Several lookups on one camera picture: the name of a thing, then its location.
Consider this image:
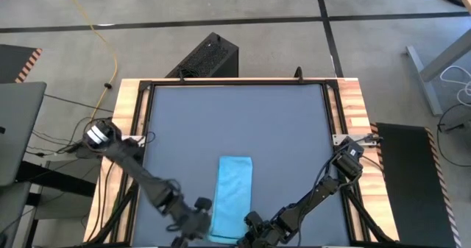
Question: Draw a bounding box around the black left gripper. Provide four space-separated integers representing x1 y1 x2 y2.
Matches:
167 196 213 248

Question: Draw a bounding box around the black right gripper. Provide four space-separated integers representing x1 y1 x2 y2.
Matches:
237 210 286 248

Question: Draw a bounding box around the teal knitted towel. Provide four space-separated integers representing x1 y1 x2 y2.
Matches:
208 155 254 245

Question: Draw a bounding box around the black desk beam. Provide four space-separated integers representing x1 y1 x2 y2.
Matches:
15 160 97 198

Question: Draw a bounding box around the black mat striped edge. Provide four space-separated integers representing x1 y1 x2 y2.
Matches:
369 121 459 248
0 43 43 84

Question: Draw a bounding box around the black computer tower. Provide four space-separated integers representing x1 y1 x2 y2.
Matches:
164 31 240 79

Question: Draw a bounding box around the grey metal table leg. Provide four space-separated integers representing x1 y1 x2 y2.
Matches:
406 29 471 117

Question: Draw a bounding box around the thin black floor cable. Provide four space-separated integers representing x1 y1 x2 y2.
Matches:
43 93 115 113

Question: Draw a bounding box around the yellow power cable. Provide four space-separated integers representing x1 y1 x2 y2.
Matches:
58 0 119 123

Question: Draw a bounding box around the black looped floor cable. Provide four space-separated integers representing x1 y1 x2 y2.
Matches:
436 102 471 168

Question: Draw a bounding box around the white cable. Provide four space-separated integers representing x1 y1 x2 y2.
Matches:
439 65 471 107

